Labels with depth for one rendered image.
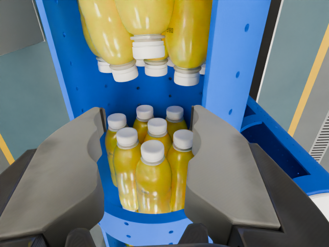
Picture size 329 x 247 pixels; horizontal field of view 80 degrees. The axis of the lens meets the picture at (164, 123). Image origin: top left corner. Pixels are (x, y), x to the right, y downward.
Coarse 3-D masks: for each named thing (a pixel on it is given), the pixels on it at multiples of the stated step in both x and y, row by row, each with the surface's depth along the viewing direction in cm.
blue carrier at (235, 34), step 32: (64, 0) 29; (224, 0) 15; (256, 0) 17; (64, 32) 30; (224, 32) 16; (256, 32) 19; (64, 64) 30; (96, 64) 38; (224, 64) 18; (64, 96) 31; (96, 96) 40; (128, 96) 46; (160, 96) 48; (192, 96) 45; (224, 96) 20; (128, 224) 29; (160, 224) 28
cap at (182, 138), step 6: (174, 132) 37; (180, 132) 37; (186, 132) 37; (192, 132) 37; (174, 138) 35; (180, 138) 35; (186, 138) 35; (192, 138) 35; (174, 144) 36; (180, 144) 35; (186, 144) 35
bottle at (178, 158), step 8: (168, 152) 38; (176, 152) 36; (184, 152) 36; (168, 160) 37; (176, 160) 36; (184, 160) 36; (176, 168) 36; (184, 168) 36; (176, 176) 37; (184, 176) 37; (176, 184) 38; (184, 184) 38; (176, 192) 39; (184, 192) 39; (176, 200) 41; (184, 200) 40; (176, 208) 42
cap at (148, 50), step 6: (138, 42) 22; (144, 42) 22; (150, 42) 22; (156, 42) 22; (162, 42) 23; (132, 48) 24; (138, 48) 22; (144, 48) 22; (150, 48) 22; (156, 48) 22; (162, 48) 23; (138, 54) 23; (144, 54) 22; (150, 54) 22; (156, 54) 23; (162, 54) 23
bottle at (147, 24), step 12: (120, 0) 20; (132, 0) 19; (144, 0) 19; (156, 0) 19; (168, 0) 20; (120, 12) 21; (132, 12) 20; (144, 12) 20; (156, 12) 20; (168, 12) 21; (132, 24) 21; (144, 24) 21; (156, 24) 21; (168, 24) 22; (132, 36) 23; (144, 36) 22; (156, 36) 22
